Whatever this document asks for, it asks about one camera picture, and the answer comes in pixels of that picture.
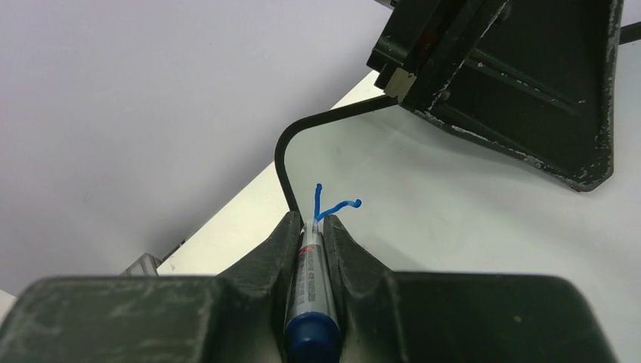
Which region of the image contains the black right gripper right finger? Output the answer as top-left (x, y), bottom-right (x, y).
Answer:
top-left (323, 216), bottom-right (616, 362)

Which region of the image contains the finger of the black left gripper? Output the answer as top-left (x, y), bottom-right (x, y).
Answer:
top-left (367, 0), bottom-right (624, 192)

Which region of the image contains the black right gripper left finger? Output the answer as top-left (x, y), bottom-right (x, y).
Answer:
top-left (1, 212), bottom-right (302, 362)

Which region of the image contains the blue whiteboard marker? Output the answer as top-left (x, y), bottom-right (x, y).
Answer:
top-left (283, 219), bottom-right (342, 362)

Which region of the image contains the black framed whiteboard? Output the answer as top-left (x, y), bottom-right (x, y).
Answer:
top-left (274, 37), bottom-right (640, 362)

